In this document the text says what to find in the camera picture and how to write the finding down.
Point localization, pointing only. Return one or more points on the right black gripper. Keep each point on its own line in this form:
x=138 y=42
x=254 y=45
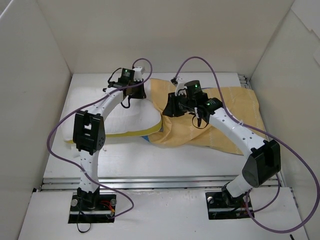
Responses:
x=171 y=106

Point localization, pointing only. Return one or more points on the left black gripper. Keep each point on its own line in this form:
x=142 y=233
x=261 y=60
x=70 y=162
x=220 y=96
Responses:
x=136 y=90

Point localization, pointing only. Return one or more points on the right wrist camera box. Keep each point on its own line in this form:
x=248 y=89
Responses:
x=179 y=84

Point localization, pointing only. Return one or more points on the white pillow yellow trim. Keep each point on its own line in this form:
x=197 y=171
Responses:
x=141 y=119

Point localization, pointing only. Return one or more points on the aluminium frame rail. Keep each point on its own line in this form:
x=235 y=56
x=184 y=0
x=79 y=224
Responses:
x=134 y=163

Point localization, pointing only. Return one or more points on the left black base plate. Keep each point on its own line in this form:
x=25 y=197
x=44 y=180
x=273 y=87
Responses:
x=103 y=212

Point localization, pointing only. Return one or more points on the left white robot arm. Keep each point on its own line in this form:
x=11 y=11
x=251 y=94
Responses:
x=89 y=128

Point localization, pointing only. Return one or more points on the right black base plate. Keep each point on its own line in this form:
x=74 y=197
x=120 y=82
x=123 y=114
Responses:
x=219 y=209

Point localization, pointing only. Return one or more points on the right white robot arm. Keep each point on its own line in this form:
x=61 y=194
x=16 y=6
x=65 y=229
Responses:
x=263 y=158

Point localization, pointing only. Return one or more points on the blue yellow cartoon pillowcase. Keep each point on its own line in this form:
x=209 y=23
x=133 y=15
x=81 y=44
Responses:
x=241 y=104

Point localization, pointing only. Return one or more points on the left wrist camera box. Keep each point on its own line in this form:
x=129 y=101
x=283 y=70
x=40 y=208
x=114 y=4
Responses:
x=138 y=73

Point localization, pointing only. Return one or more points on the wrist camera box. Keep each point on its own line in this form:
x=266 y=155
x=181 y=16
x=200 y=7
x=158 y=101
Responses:
x=179 y=84
x=138 y=73

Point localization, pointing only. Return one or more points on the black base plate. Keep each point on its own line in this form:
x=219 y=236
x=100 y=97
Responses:
x=103 y=212
x=219 y=209

